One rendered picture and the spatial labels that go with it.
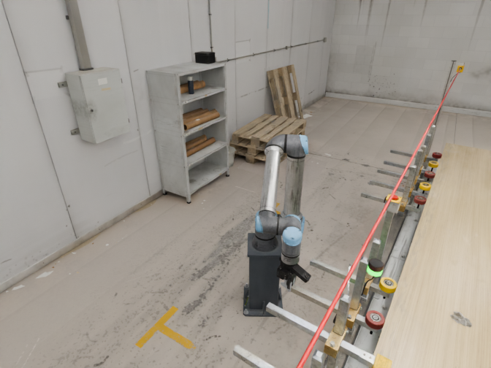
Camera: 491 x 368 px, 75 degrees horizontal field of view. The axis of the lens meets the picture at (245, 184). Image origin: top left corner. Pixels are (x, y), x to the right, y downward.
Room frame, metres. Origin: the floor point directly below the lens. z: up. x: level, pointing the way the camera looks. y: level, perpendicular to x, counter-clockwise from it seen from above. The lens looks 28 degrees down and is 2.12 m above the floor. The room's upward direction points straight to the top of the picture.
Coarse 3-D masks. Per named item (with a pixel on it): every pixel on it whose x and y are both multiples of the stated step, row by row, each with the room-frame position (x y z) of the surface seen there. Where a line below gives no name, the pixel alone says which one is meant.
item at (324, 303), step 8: (296, 288) 1.19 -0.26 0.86; (304, 296) 1.15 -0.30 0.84; (312, 296) 1.14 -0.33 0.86; (320, 296) 1.14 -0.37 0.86; (320, 304) 1.11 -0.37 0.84; (328, 304) 1.09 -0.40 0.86; (336, 304) 1.09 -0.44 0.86; (336, 312) 1.06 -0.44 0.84; (360, 320) 1.00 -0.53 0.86; (368, 328) 0.97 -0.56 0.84
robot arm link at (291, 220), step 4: (288, 216) 1.38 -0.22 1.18; (292, 216) 1.37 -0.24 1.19; (296, 216) 1.37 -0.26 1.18; (280, 220) 1.34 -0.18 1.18; (284, 220) 1.34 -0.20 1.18; (288, 220) 1.34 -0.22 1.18; (292, 220) 1.34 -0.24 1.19; (296, 220) 1.34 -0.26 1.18; (280, 224) 1.32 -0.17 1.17; (284, 224) 1.32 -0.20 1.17; (288, 224) 1.31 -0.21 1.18; (292, 224) 1.30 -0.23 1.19; (296, 224) 1.30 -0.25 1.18; (300, 224) 1.33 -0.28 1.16; (280, 228) 1.31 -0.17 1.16; (284, 228) 1.30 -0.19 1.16; (300, 228) 1.30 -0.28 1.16; (280, 232) 1.31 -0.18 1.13
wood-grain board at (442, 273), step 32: (448, 160) 2.70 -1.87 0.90; (480, 160) 2.70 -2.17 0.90; (448, 192) 2.11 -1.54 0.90; (480, 192) 2.11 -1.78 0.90; (448, 224) 1.69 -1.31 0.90; (480, 224) 1.69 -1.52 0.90; (416, 256) 1.39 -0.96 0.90; (448, 256) 1.39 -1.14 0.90; (480, 256) 1.39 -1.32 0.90; (416, 288) 1.15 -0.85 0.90; (448, 288) 1.15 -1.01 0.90; (480, 288) 1.15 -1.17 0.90; (416, 320) 0.97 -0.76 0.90; (448, 320) 0.97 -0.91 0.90; (480, 320) 0.97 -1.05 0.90; (384, 352) 0.81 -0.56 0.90; (416, 352) 0.81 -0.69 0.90; (448, 352) 0.81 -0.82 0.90; (480, 352) 0.81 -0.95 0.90
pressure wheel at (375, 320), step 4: (368, 312) 1.01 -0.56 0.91; (372, 312) 1.01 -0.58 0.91; (376, 312) 1.01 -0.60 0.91; (368, 316) 0.98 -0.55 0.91; (372, 316) 0.98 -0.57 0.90; (376, 316) 0.98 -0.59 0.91; (380, 316) 0.98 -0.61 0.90; (368, 320) 0.96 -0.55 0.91; (372, 320) 0.96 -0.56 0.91; (376, 320) 0.97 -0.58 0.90; (380, 320) 0.96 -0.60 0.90; (384, 320) 0.96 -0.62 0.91; (368, 324) 0.96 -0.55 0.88; (372, 324) 0.95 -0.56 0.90; (376, 324) 0.94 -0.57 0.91; (380, 324) 0.94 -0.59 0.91; (372, 328) 0.94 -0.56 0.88; (376, 328) 0.94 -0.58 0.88; (380, 328) 0.94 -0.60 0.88; (372, 332) 0.97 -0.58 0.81
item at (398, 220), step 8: (424, 168) 2.95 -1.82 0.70; (416, 184) 2.61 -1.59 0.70; (408, 200) 2.29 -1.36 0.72; (400, 216) 2.08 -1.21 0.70; (392, 224) 1.97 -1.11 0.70; (400, 224) 1.97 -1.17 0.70; (392, 232) 1.87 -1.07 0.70; (392, 240) 1.78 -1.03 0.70; (384, 248) 1.70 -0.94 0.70; (392, 248) 1.73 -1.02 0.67; (384, 256) 1.62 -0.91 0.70; (384, 264) 1.54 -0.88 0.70; (376, 280) 1.40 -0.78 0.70; (368, 296) 1.28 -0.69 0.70; (368, 304) 1.23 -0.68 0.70; (360, 312) 1.18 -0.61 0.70; (352, 336) 1.03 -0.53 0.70; (352, 344) 1.00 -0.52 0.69; (344, 360) 0.91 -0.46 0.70
